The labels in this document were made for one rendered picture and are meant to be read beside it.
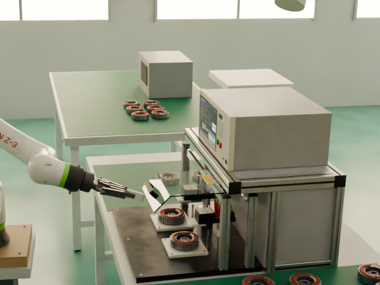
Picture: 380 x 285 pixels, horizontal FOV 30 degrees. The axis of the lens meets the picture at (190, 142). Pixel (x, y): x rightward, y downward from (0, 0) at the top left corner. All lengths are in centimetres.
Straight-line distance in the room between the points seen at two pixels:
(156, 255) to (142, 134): 163
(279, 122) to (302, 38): 529
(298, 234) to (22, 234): 107
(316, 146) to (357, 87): 559
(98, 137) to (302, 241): 186
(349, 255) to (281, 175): 49
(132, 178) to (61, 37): 388
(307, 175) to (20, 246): 110
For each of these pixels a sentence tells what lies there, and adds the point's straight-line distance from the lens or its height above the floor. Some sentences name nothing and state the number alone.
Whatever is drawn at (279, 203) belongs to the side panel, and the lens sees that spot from 255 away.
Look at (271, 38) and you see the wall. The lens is 770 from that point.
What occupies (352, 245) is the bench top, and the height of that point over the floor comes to 75.
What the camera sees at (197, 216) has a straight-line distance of 270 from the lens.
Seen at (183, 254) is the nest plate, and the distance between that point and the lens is 269.
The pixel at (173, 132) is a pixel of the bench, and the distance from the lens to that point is 428.
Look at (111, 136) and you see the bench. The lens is 420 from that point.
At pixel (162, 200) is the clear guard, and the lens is 248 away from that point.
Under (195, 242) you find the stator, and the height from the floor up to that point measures 81.
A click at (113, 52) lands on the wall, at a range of 731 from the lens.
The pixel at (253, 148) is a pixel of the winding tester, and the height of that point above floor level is 120.
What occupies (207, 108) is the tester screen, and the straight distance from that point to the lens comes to 280.
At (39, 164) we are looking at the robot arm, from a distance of 253.
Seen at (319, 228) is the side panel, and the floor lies 91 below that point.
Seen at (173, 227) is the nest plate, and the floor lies 78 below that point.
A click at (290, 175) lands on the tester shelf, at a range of 257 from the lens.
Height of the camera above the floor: 198
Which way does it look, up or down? 18 degrees down
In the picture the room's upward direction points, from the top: 1 degrees clockwise
